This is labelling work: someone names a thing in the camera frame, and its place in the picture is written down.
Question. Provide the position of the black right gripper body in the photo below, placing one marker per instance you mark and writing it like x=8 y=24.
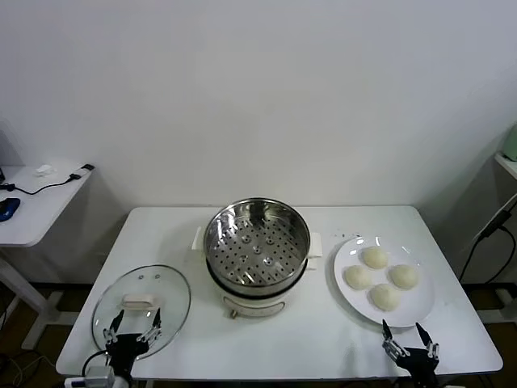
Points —
x=422 y=365

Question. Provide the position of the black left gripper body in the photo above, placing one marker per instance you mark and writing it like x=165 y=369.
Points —
x=126 y=355

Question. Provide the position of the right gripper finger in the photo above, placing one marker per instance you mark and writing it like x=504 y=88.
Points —
x=431 y=351
x=391 y=345

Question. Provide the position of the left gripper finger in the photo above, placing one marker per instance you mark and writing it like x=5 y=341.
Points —
x=153 y=330
x=113 y=329

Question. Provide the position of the glass pot lid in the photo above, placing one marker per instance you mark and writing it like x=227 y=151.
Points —
x=169 y=291

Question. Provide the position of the white steamed baozi bun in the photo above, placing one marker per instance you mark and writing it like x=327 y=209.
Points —
x=403 y=276
x=385 y=297
x=375 y=258
x=357 y=277

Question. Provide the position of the blue computer mouse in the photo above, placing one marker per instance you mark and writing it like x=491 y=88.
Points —
x=9 y=208

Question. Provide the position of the stainless steel steamer basket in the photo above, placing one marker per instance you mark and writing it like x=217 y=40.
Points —
x=282 y=226

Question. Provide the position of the white round plate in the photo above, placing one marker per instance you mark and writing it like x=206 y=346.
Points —
x=420 y=307

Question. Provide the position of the white side table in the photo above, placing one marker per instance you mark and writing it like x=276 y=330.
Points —
x=48 y=210

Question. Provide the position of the black power adapter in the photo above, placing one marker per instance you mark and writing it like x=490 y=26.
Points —
x=494 y=224

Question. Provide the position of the small white object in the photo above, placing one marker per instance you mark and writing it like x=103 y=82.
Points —
x=45 y=169

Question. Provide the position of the white shelf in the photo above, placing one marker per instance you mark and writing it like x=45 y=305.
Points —
x=509 y=165

